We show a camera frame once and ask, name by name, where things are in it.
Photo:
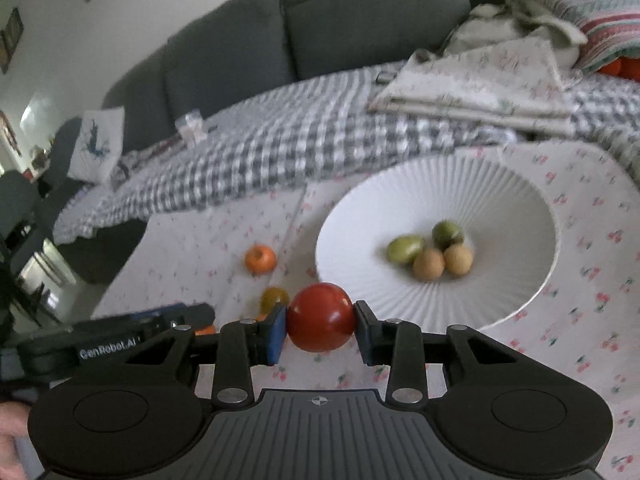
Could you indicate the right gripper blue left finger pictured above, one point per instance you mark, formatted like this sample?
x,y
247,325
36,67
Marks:
x,y
271,336

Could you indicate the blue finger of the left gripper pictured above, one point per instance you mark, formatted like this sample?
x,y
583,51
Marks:
x,y
197,316

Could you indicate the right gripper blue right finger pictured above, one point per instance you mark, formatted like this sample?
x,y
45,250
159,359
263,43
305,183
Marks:
x,y
368,334

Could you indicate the red tomato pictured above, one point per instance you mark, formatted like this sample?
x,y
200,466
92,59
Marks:
x,y
320,318

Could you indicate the green fruit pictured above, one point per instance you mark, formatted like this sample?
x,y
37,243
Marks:
x,y
446,233
404,249

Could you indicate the brown kiwi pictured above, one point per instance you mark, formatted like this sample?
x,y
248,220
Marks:
x,y
429,265
459,259

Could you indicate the brown kiwi front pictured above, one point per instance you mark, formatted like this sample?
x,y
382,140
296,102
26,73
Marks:
x,y
459,259

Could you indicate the green fruit front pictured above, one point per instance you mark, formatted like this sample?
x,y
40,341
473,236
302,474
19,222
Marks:
x,y
446,233

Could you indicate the medium orange mandarin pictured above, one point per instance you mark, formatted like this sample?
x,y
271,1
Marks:
x,y
209,330

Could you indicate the person's left hand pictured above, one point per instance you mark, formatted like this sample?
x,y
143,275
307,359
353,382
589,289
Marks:
x,y
13,424

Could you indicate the green-orange tomato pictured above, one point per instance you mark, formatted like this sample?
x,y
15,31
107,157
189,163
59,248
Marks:
x,y
272,296

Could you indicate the small far orange mandarin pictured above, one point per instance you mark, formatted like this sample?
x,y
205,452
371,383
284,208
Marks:
x,y
260,259

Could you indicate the white ribbed bowl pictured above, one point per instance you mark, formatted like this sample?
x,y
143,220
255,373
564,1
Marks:
x,y
505,219

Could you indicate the small glass jar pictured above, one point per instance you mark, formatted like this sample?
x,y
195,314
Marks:
x,y
190,126

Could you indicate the white cushion with print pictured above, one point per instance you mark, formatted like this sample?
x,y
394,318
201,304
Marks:
x,y
98,147

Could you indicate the grey checkered blanket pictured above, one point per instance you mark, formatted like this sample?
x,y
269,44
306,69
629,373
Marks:
x,y
312,130

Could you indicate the folded floral cloth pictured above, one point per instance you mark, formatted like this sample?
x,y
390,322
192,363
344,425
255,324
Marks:
x,y
514,84

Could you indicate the dark grey sofa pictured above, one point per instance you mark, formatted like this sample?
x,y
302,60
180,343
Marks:
x,y
246,47

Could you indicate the beige crumpled cloth bag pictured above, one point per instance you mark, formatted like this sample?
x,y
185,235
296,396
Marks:
x,y
490,24

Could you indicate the orange plush under pillow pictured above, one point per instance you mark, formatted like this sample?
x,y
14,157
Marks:
x,y
626,68

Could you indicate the striped colourful pillow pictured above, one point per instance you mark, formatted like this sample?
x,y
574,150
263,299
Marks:
x,y
611,28

